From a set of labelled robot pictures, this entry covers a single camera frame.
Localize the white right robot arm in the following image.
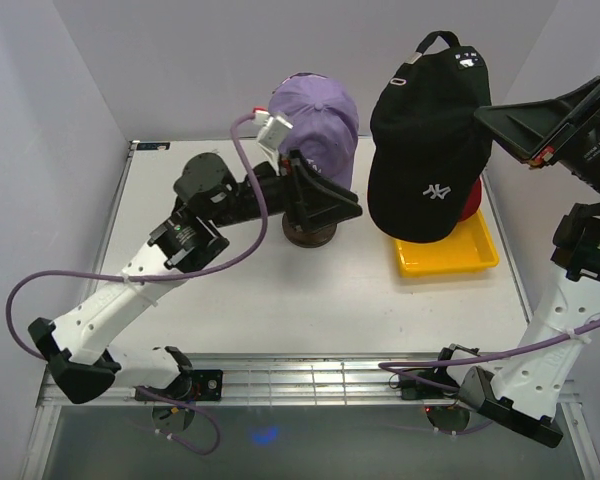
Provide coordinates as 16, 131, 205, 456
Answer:
431, 77, 600, 448

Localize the beige mannequin head stand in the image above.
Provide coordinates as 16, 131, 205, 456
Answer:
281, 216, 337, 248

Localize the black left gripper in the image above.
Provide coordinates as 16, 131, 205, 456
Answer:
207, 144, 360, 232

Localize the yellow plastic tray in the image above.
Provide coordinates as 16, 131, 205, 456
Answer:
392, 209, 500, 278

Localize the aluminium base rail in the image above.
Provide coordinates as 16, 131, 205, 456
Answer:
35, 352, 581, 407

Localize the black NY baseball cap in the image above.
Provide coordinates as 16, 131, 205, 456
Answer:
367, 30, 492, 243

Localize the purple cable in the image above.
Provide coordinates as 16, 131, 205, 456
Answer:
377, 309, 600, 391
5, 112, 269, 361

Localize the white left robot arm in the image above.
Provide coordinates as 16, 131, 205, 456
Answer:
28, 151, 362, 404

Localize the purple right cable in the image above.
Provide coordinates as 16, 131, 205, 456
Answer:
377, 309, 600, 391

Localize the red baseball cap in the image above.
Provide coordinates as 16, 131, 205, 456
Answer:
455, 177, 482, 223

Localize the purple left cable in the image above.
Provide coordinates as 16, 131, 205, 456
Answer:
5, 112, 269, 361

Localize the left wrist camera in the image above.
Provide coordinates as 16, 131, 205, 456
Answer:
253, 108, 293, 157

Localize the lavender baseball cap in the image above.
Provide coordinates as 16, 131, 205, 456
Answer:
268, 73, 359, 189

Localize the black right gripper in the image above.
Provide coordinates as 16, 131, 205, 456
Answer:
470, 75, 600, 208

